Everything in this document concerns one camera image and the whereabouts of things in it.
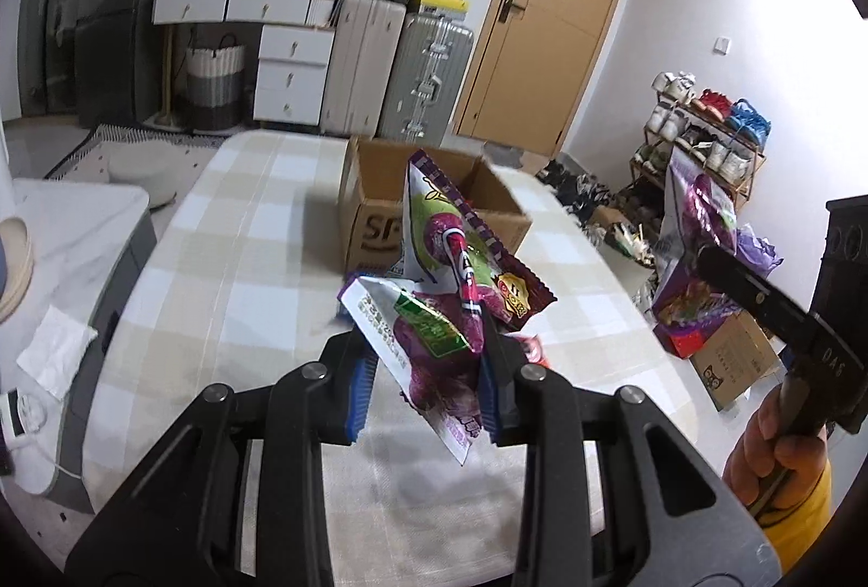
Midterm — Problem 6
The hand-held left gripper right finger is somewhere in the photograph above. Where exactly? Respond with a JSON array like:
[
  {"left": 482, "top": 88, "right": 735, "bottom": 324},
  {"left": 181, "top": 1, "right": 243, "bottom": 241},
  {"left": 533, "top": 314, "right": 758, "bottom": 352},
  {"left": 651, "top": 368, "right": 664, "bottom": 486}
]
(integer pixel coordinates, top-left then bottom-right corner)
[{"left": 478, "top": 329, "right": 784, "bottom": 587}]

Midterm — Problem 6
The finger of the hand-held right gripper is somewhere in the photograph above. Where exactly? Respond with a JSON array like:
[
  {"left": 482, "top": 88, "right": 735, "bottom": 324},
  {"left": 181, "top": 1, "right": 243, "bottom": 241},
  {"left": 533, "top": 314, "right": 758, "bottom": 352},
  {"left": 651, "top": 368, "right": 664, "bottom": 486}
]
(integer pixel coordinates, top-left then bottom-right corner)
[{"left": 698, "top": 246, "right": 815, "bottom": 347}]

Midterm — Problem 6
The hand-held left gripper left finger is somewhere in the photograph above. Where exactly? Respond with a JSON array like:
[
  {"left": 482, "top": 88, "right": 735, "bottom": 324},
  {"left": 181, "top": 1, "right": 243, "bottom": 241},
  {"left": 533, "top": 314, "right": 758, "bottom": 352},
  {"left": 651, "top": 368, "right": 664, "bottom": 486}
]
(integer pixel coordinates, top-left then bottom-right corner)
[{"left": 64, "top": 333, "right": 381, "bottom": 587}]

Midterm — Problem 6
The white purple snack packet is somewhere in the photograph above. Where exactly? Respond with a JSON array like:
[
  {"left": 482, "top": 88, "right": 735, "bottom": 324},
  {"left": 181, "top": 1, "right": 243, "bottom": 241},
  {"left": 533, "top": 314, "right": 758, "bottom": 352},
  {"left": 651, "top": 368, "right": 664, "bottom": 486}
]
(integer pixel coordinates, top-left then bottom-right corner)
[{"left": 337, "top": 275, "right": 493, "bottom": 466}]

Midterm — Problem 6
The red black snack packet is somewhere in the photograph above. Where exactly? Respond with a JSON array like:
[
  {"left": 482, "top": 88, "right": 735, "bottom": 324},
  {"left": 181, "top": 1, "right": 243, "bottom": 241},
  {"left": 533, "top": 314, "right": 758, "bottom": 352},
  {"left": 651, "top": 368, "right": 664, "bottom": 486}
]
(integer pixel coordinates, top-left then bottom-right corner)
[{"left": 515, "top": 335, "right": 549, "bottom": 367}]

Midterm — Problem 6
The large purple snack bag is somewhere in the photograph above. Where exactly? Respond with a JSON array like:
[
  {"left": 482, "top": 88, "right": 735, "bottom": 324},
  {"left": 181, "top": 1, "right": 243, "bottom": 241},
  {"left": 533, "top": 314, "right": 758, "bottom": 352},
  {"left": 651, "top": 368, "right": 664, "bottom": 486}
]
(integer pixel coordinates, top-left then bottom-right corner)
[{"left": 651, "top": 156, "right": 742, "bottom": 330}]

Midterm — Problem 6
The red slim snack packet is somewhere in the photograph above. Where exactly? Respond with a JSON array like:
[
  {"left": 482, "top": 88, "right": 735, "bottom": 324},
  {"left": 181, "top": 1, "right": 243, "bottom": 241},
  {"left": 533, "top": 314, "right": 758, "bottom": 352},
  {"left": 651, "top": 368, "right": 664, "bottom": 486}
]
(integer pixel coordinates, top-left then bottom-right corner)
[{"left": 444, "top": 227, "right": 487, "bottom": 358}]

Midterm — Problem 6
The purple green snack packet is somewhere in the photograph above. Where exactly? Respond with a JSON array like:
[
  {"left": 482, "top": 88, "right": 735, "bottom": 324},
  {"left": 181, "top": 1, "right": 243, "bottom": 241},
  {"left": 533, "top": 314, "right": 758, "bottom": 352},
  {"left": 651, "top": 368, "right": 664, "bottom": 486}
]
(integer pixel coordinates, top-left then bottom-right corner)
[{"left": 402, "top": 148, "right": 558, "bottom": 331}]

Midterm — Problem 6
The person's right hand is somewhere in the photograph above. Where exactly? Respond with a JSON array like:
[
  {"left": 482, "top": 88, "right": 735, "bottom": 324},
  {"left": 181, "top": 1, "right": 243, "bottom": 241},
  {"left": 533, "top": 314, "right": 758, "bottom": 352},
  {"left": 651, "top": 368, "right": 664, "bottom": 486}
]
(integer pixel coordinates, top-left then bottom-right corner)
[{"left": 722, "top": 387, "right": 832, "bottom": 516}]

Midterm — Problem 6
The purple plastic bag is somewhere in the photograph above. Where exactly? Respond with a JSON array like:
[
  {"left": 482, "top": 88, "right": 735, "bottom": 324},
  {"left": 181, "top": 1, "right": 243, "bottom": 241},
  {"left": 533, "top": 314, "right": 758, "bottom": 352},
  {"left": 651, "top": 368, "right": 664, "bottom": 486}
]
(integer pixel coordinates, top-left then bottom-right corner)
[{"left": 736, "top": 224, "right": 784, "bottom": 279}]

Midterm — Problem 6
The owl print cardboard box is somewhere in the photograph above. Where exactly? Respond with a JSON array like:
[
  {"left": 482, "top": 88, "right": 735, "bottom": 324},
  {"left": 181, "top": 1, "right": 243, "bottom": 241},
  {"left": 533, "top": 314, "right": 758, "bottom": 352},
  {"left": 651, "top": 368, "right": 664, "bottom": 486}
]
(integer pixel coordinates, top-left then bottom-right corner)
[{"left": 688, "top": 312, "right": 781, "bottom": 412}]

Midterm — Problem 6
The red box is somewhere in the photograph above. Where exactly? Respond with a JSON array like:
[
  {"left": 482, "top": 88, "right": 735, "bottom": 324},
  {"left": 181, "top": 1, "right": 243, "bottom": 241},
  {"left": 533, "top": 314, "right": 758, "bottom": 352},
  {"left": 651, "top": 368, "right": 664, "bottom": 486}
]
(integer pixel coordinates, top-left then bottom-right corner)
[{"left": 654, "top": 316, "right": 726, "bottom": 361}]

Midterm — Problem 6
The wooden shoe rack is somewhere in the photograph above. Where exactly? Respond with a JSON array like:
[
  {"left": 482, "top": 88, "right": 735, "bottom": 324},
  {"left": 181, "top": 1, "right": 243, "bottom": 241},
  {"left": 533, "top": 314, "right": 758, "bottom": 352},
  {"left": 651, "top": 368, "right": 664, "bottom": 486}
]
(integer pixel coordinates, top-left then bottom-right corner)
[{"left": 627, "top": 85, "right": 767, "bottom": 235}]

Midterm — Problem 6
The white trash bin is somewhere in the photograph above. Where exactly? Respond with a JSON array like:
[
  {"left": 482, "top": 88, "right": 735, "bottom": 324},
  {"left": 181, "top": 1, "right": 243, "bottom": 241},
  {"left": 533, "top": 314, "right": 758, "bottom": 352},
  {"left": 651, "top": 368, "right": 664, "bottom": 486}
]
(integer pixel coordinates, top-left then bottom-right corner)
[{"left": 600, "top": 217, "right": 659, "bottom": 271}]

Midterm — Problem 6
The pile of loose shoes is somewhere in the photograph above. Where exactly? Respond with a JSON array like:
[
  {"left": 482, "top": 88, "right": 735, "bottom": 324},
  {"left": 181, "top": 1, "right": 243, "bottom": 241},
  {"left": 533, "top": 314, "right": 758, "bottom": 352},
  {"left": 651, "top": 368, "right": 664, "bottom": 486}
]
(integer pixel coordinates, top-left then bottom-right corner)
[{"left": 535, "top": 156, "right": 615, "bottom": 215}]

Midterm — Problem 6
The grey floor rag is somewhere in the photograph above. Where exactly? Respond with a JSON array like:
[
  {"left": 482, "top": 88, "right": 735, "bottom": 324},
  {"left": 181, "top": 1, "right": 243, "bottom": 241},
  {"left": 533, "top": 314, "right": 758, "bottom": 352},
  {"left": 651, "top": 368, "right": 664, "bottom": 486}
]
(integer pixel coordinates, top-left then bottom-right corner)
[{"left": 484, "top": 143, "right": 526, "bottom": 168}]

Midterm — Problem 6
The white tissue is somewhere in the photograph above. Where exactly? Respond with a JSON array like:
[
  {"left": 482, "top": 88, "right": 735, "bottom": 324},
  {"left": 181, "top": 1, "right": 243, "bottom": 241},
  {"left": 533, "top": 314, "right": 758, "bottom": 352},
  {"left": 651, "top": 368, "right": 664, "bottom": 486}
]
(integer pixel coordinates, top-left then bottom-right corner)
[{"left": 17, "top": 305, "right": 99, "bottom": 401}]

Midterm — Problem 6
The round white stool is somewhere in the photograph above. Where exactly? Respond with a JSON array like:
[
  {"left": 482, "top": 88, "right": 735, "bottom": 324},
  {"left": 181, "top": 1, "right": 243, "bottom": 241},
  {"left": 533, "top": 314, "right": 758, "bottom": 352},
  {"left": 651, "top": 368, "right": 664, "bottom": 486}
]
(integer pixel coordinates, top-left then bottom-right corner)
[{"left": 108, "top": 143, "right": 178, "bottom": 208}]

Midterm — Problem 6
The white drawer desk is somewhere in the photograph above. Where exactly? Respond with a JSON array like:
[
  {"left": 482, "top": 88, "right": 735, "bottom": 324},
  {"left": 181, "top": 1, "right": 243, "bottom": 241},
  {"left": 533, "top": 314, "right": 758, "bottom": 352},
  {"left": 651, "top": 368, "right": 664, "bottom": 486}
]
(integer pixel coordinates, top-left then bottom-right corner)
[{"left": 150, "top": 0, "right": 340, "bottom": 128}]

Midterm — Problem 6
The wooden door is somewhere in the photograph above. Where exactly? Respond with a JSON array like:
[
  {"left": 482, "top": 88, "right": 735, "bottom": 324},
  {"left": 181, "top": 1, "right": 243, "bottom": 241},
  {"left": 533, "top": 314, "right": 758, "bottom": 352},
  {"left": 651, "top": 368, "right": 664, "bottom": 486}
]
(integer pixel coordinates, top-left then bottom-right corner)
[{"left": 451, "top": 0, "right": 642, "bottom": 157}]

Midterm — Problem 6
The beige suitcase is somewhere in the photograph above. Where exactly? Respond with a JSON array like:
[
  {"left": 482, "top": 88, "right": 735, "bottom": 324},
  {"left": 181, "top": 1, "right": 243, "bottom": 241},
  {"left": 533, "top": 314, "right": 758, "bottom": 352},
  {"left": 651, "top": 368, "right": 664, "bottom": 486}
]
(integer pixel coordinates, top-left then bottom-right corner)
[{"left": 318, "top": 0, "right": 408, "bottom": 139}]

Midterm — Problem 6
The silver suitcase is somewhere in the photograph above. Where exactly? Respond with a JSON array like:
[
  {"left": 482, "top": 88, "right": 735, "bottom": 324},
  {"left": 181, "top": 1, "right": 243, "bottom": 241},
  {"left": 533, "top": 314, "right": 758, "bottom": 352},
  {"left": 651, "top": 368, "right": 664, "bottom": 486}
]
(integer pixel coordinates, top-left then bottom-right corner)
[{"left": 376, "top": 12, "right": 476, "bottom": 144}]

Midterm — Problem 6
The woven laundry basket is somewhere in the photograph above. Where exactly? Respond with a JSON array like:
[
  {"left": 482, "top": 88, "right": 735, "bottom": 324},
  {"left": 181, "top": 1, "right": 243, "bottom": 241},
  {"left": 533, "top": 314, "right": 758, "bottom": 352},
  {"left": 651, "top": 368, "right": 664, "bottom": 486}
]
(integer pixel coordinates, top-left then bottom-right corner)
[{"left": 183, "top": 34, "right": 246, "bottom": 132}]

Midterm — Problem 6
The patterned rug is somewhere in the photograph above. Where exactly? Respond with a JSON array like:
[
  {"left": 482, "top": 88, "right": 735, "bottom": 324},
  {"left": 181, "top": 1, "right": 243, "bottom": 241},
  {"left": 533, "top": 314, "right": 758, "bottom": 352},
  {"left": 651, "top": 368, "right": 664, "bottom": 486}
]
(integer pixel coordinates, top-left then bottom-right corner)
[{"left": 44, "top": 124, "right": 238, "bottom": 201}]

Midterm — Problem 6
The grey refrigerator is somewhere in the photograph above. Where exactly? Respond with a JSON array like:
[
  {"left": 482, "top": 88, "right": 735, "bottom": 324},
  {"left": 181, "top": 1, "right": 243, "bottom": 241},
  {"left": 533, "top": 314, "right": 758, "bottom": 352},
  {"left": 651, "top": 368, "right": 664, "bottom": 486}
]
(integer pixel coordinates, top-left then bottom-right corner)
[{"left": 73, "top": 0, "right": 208, "bottom": 130}]

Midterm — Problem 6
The dark grey door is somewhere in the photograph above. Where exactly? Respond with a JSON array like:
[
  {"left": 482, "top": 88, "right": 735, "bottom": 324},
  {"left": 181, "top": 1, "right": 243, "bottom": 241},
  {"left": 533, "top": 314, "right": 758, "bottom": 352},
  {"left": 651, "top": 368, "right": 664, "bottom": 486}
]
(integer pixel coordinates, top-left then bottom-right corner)
[{"left": 17, "top": 0, "right": 103, "bottom": 119}]

